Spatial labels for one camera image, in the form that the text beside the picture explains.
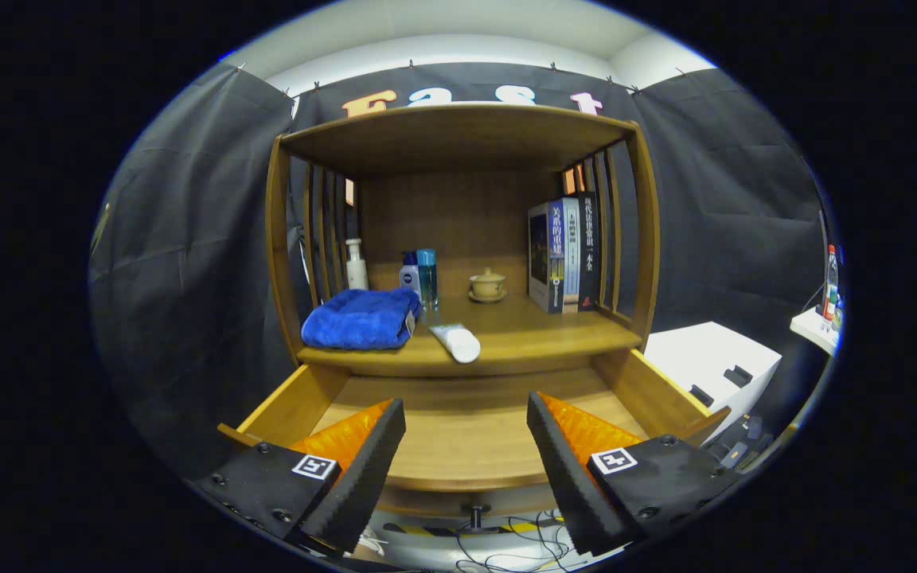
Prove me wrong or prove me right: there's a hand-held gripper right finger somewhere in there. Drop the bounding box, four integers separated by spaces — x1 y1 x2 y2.
527 392 746 556

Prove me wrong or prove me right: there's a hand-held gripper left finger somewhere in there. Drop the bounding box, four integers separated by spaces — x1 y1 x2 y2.
192 399 408 555

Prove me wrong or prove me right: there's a wooden drawer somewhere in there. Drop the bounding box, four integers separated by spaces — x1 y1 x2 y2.
217 348 732 530

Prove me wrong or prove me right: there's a white tube with green end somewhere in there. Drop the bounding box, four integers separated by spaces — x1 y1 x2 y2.
429 323 482 364

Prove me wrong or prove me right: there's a wooden cabinet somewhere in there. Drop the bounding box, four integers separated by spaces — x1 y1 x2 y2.
263 102 662 383

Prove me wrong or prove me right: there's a blue towel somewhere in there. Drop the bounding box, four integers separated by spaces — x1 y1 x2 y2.
301 288 421 351

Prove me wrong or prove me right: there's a white box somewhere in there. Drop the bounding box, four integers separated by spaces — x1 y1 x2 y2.
643 322 782 442

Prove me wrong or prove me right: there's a white pump bottle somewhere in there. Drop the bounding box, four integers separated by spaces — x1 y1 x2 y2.
345 238 369 291

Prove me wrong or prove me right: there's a beige lidded tea cup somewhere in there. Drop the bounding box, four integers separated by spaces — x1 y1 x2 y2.
470 267 507 298

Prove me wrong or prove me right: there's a teal transparent bottle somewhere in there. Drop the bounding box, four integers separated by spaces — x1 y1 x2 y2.
416 248 439 310

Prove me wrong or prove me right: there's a book with pale spine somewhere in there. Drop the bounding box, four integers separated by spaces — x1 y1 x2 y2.
562 197 582 313

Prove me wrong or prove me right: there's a book with black spine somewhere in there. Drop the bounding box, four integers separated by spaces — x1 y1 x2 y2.
576 191 601 312

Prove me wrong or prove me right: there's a white side shelf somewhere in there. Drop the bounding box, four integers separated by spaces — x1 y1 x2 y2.
790 306 840 357

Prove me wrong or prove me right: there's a black backdrop cloth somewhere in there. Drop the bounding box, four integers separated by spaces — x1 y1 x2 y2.
88 62 833 478

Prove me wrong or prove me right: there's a red capped bottle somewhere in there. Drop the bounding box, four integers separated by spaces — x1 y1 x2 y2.
824 244 840 321

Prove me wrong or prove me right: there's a black cable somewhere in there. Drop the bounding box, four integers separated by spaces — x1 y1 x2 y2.
455 513 587 573

